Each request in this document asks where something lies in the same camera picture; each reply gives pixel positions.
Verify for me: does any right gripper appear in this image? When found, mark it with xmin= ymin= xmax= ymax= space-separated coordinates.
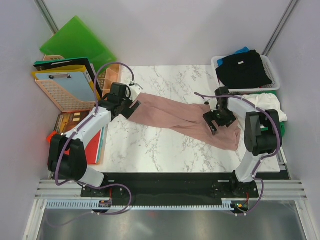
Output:
xmin=203 ymin=106 xmax=237 ymax=135

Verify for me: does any white t shirt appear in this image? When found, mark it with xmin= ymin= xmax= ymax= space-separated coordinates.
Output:
xmin=229 ymin=93 xmax=288 ymax=130

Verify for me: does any pink t shirt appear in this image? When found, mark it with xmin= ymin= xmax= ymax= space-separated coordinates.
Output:
xmin=128 ymin=93 xmax=241 ymax=151

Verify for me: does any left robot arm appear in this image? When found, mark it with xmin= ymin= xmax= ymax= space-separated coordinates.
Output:
xmin=48 ymin=82 xmax=143 ymax=197

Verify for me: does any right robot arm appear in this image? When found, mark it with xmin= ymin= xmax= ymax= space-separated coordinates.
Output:
xmin=202 ymin=86 xmax=283 ymax=198

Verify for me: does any orange desk organizer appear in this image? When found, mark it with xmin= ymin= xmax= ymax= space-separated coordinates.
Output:
xmin=98 ymin=64 xmax=122 ymax=96

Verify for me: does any black t shirt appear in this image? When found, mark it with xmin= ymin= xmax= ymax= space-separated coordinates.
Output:
xmin=216 ymin=50 xmax=272 ymax=90

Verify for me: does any blue clipboard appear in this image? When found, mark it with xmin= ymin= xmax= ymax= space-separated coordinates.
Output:
xmin=35 ymin=71 xmax=95 ymax=102

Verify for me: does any yellow folder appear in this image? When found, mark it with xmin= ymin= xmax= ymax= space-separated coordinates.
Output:
xmin=31 ymin=65 xmax=101 ymax=100

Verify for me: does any red folder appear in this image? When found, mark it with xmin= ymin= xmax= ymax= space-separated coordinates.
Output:
xmin=46 ymin=125 xmax=106 ymax=165

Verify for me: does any pink file rack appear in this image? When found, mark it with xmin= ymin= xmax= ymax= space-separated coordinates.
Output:
xmin=33 ymin=54 xmax=101 ymax=113

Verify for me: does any white laundry basket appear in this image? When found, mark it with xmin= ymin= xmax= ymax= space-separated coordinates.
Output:
xmin=211 ymin=55 xmax=281 ymax=94

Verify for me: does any green t shirt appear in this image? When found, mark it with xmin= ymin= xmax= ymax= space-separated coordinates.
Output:
xmin=256 ymin=91 xmax=288 ymax=137

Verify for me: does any brown book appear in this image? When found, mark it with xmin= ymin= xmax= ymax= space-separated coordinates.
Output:
xmin=53 ymin=110 xmax=90 ymax=134

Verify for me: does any black folder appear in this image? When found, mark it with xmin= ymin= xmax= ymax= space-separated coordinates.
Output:
xmin=33 ymin=57 xmax=96 ymax=81

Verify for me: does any green plastic folder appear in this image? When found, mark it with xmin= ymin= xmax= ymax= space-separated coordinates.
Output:
xmin=40 ymin=16 xmax=117 ymax=71

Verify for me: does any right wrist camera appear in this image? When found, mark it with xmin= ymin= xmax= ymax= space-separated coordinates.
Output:
xmin=207 ymin=98 xmax=218 ymax=112

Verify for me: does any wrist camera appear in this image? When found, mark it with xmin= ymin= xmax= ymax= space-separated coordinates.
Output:
xmin=207 ymin=98 xmax=218 ymax=112
xmin=128 ymin=83 xmax=143 ymax=101

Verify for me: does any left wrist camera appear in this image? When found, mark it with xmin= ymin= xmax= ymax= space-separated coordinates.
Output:
xmin=128 ymin=83 xmax=143 ymax=101

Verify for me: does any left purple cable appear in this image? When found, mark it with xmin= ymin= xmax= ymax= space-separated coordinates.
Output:
xmin=54 ymin=62 xmax=133 ymax=216

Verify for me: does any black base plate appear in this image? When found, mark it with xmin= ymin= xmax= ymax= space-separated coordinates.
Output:
xmin=81 ymin=172 xmax=258 ymax=206

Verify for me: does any aluminium frame rail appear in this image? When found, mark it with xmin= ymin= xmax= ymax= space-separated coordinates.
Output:
xmin=34 ymin=149 xmax=309 ymax=201

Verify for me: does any white cable duct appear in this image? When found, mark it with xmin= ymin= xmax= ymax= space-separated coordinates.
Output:
xmin=45 ymin=198 xmax=237 ymax=211

